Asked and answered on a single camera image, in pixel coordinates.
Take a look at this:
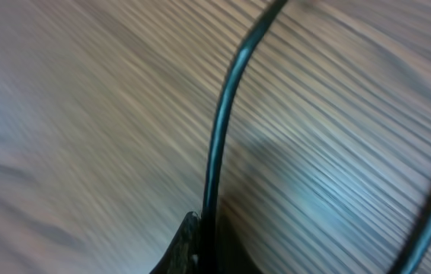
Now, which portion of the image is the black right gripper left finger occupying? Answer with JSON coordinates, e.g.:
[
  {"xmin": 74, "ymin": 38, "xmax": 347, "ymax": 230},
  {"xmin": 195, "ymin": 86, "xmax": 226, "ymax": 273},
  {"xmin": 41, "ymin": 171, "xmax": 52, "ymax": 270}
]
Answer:
[{"xmin": 150, "ymin": 212, "xmax": 200, "ymax": 274}]

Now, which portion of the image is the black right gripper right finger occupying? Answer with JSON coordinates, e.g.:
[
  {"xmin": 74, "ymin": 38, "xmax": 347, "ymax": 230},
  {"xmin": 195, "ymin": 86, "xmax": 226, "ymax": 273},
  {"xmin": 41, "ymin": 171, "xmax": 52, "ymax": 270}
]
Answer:
[{"xmin": 215, "ymin": 216, "xmax": 262, "ymax": 274}]

